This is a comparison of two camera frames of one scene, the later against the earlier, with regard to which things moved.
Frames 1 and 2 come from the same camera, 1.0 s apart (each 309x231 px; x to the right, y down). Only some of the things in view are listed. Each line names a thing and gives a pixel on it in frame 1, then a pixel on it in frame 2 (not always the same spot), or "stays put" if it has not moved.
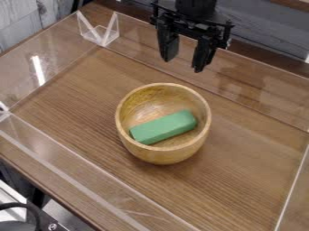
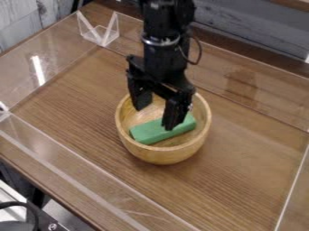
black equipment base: (47, 223) stays put
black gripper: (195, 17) -> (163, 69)
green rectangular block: (163, 128) stays put
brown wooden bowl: (154, 100) stays put
